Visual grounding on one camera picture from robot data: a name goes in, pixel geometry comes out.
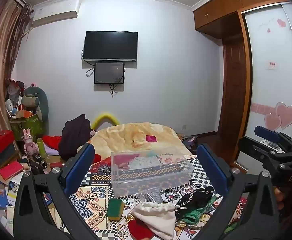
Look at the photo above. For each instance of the person's right hand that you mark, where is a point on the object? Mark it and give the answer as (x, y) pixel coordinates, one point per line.
(278, 196)

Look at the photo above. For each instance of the wall-mounted black television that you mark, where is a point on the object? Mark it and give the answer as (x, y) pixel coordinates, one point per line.
(110, 45)

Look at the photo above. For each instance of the black lace cloth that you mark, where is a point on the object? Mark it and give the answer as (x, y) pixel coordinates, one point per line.
(194, 198)

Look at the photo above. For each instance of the red book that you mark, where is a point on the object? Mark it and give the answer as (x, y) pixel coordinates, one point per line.
(10, 170)

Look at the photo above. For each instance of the wooden overhead cabinet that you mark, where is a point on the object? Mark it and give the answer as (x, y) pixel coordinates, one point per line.
(218, 12)

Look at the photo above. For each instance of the black jacket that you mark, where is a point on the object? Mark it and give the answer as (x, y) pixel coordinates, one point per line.
(74, 136)

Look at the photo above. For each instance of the white heart-print sliding door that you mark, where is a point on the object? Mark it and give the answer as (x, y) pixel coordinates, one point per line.
(273, 85)

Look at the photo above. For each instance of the black cylinder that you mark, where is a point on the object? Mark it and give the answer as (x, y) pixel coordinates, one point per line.
(39, 160)

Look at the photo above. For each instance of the white air conditioner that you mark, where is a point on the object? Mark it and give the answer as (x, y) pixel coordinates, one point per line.
(54, 11)

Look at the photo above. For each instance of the beige quilt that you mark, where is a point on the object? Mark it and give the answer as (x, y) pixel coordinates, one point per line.
(133, 135)

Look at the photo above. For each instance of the small black monitor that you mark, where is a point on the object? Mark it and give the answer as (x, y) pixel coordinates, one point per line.
(109, 73)

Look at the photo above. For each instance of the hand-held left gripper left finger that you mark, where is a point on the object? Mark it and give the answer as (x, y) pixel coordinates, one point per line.
(82, 163)

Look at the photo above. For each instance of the brown wooden door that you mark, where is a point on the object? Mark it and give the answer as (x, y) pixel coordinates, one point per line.
(233, 100)

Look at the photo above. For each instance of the yellow foam tube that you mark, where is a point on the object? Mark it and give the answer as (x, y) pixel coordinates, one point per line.
(103, 117)

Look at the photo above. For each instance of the dark grey box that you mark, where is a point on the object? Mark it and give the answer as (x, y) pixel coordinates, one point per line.
(3, 153)

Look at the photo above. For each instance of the green and yellow sponge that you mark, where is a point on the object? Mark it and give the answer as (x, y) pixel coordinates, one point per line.
(116, 209)

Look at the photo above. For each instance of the green cardboard tube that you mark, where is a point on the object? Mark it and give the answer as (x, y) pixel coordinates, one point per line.
(41, 148)

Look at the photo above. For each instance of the red box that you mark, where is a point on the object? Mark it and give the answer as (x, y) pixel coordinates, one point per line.
(1, 140)

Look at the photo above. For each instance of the green gift bag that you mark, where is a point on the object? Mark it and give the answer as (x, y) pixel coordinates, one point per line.
(29, 126)

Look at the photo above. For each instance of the brown striped curtain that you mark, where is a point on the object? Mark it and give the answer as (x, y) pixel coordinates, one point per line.
(0, 62)

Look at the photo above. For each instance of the red cushion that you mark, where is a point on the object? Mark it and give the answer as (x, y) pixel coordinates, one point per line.
(103, 163)

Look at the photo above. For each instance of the black green fabric item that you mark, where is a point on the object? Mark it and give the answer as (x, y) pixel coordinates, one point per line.
(194, 216)

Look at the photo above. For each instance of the grey glitter cloth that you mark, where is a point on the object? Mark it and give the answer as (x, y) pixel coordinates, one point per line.
(152, 198)

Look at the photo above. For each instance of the red felt cloth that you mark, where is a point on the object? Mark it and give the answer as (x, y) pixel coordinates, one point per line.
(139, 230)

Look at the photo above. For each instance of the patterned printed blanket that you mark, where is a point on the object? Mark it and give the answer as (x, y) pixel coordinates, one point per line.
(92, 205)

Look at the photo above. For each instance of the clear plastic box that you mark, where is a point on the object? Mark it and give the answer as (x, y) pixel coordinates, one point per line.
(151, 173)

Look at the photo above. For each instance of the pink rabbit toy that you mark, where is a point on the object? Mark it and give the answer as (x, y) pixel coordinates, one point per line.
(28, 142)

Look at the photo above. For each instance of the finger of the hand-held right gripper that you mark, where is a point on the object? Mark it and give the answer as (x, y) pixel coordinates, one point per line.
(250, 148)
(266, 132)

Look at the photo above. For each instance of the white wall socket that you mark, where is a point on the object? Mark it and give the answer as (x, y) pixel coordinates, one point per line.
(183, 127)

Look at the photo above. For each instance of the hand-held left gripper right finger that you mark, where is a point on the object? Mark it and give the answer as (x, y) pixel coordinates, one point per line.
(211, 168)

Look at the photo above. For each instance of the red cloth pile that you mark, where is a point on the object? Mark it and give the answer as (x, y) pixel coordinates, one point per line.
(52, 142)

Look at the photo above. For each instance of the dark purple plush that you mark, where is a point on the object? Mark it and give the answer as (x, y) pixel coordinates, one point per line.
(192, 140)

